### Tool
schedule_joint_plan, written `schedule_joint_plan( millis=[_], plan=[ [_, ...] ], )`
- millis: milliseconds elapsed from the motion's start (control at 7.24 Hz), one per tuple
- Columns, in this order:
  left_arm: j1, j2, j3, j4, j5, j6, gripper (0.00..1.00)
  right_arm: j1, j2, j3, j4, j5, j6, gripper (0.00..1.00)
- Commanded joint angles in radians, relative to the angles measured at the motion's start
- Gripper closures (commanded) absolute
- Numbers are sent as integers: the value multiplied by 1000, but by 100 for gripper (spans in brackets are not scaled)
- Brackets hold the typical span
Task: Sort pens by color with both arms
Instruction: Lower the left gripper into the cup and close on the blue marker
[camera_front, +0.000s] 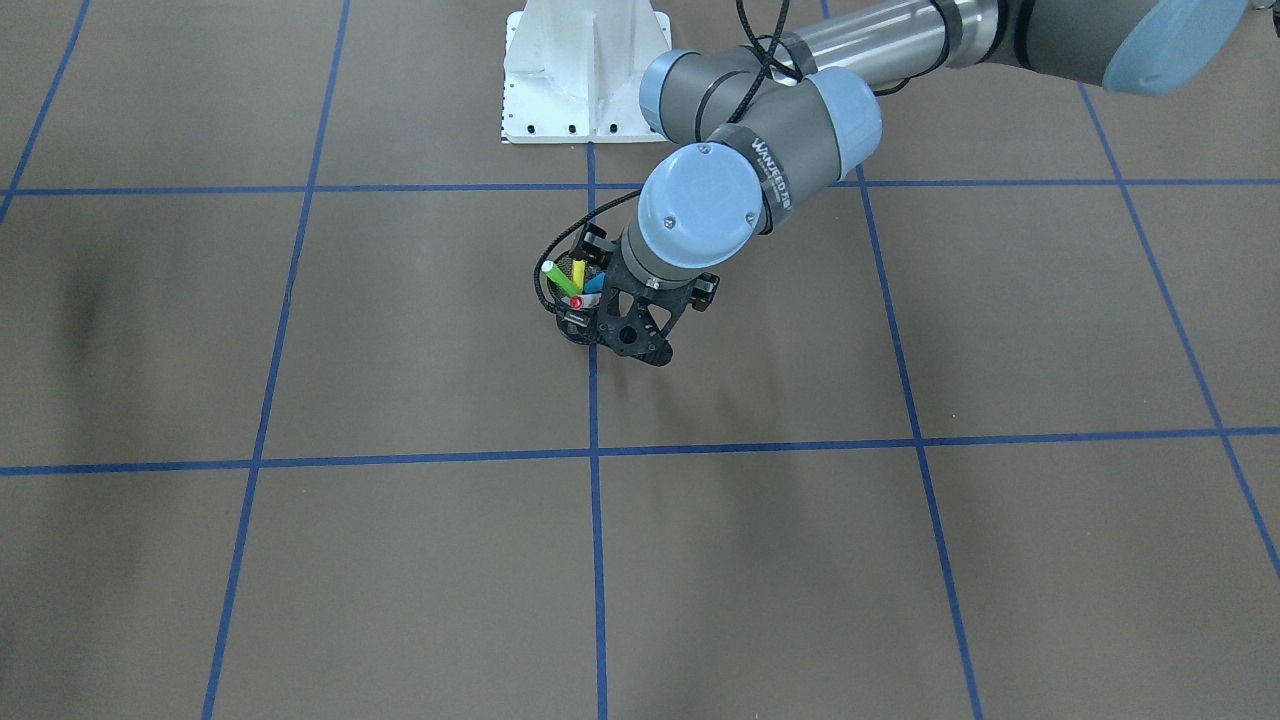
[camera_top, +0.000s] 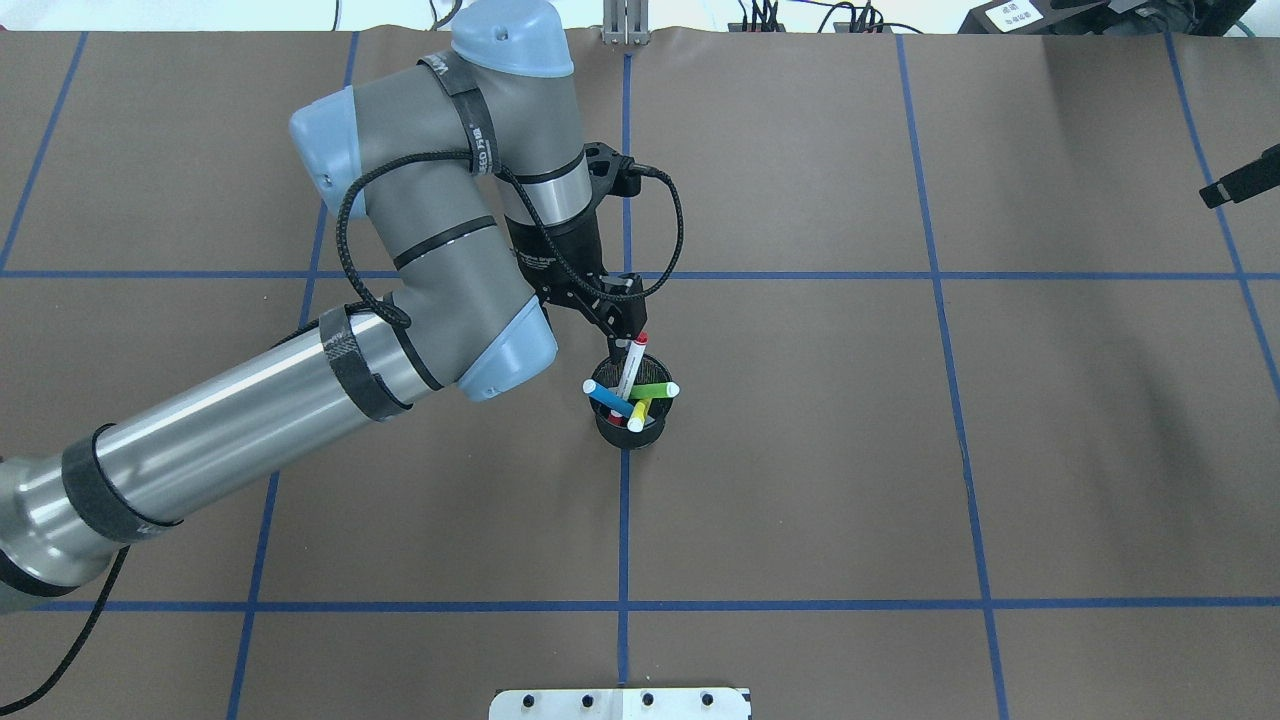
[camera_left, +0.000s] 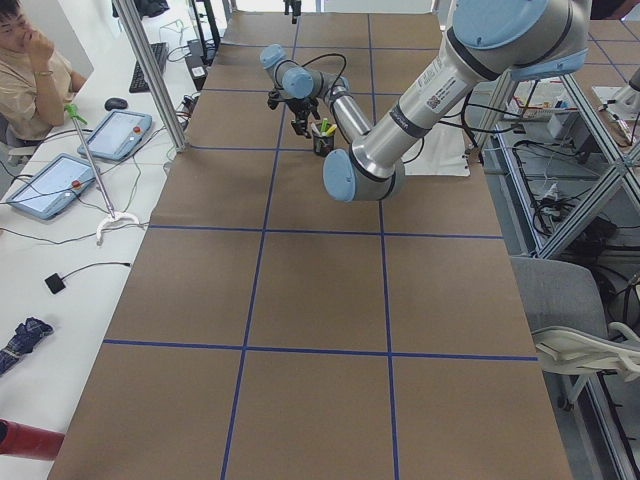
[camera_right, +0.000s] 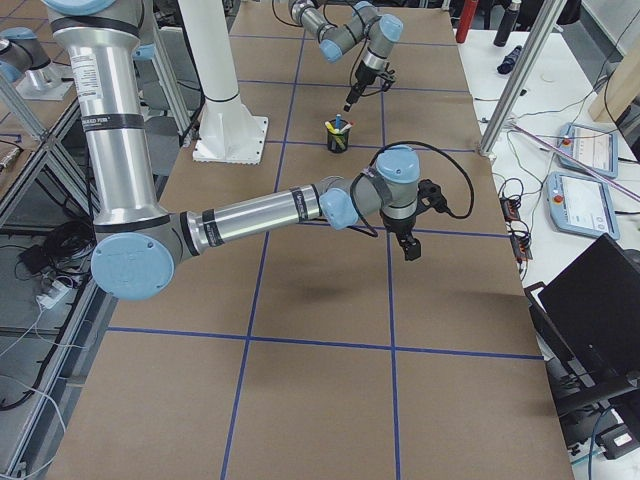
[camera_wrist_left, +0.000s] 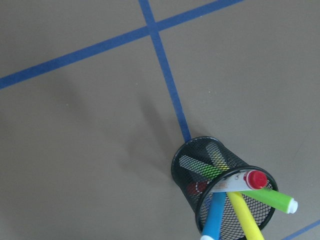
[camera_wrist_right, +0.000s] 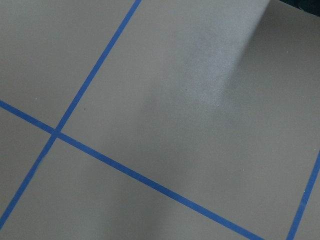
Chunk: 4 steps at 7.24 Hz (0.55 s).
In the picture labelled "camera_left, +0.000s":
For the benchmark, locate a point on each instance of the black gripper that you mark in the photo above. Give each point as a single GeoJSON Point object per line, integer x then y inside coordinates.
{"type": "Point", "coordinates": [300, 108]}

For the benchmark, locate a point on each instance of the red capped white marker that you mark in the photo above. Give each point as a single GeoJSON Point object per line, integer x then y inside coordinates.
{"type": "Point", "coordinates": [315, 130]}

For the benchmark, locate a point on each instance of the black mesh pen cup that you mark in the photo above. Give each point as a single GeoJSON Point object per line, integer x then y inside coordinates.
{"type": "Point", "coordinates": [323, 144]}

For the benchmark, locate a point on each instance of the far blue teach pendant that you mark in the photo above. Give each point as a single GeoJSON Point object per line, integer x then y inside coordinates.
{"type": "Point", "coordinates": [118, 134]}

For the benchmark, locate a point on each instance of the blue teach pendant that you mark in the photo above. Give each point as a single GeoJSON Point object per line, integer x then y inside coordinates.
{"type": "Point", "coordinates": [118, 134]}
{"type": "Point", "coordinates": [53, 188]}

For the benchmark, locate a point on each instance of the black computer mouse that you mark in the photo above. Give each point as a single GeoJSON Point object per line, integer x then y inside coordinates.
{"type": "Point", "coordinates": [115, 103]}

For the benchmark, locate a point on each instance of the brown paper table cover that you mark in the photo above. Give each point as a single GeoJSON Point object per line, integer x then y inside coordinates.
{"type": "Point", "coordinates": [267, 331]}

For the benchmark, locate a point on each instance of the metal reacher grabber tool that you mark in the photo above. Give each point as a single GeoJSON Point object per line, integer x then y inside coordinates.
{"type": "Point", "coordinates": [113, 216]}

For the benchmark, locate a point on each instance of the near blue teach pendant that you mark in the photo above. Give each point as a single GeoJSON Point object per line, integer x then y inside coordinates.
{"type": "Point", "coordinates": [53, 188]}

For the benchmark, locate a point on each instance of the seated person beige shirt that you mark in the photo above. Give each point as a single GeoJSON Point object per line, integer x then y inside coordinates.
{"type": "Point", "coordinates": [37, 81]}

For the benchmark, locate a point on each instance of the small black square device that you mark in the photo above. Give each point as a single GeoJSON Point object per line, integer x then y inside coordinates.
{"type": "Point", "coordinates": [55, 283]}

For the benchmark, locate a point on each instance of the grey office chair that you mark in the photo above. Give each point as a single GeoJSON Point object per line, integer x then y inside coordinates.
{"type": "Point", "coordinates": [568, 326]}

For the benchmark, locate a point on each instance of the folded dark blue umbrella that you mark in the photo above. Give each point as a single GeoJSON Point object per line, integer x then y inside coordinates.
{"type": "Point", "coordinates": [26, 336]}

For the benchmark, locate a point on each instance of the red cylinder bottle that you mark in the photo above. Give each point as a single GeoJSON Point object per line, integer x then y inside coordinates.
{"type": "Point", "coordinates": [25, 441]}

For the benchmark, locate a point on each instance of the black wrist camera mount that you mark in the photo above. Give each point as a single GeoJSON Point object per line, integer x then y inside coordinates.
{"type": "Point", "coordinates": [274, 99]}

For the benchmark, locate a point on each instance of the aluminium frame post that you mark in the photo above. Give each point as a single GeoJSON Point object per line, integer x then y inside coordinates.
{"type": "Point", "coordinates": [140, 45]}

